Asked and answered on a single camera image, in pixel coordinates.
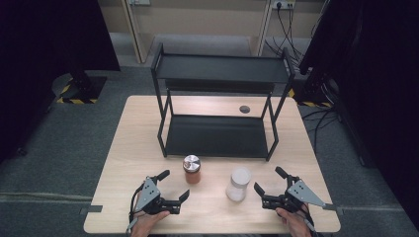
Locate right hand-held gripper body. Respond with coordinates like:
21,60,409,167
261,177,338,213

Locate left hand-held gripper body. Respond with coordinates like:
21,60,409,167
133,177,182,216

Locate white-lidded jar of white powder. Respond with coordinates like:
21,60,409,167
225,166,252,202

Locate silver-lidded jar of red powder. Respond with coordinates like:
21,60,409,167
182,154,203,185

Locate black two-tier metal rack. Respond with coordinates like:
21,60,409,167
150,42,296,163

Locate person's left hand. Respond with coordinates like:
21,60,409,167
129,210,171,237

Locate person's right hand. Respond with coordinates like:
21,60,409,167
276,203,312,237

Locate stand base with hazard tape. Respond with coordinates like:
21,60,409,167
52,70,108,106
289,72,334,109

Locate black curtain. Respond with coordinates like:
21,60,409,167
0,0,122,162
297,0,419,228

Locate left hand-held gripper cable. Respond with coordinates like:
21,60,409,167
126,182,146,235

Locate hand-held gripper cable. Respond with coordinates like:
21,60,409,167
126,182,146,235
295,205,320,237

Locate right hand-held gripper cable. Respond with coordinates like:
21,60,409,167
295,205,320,237

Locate black floor cables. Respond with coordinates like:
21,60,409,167
300,105,341,153

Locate black cables from outlet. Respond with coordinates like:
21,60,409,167
263,3,304,67

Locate beige partition post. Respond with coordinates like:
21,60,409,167
121,0,151,64
256,0,275,57

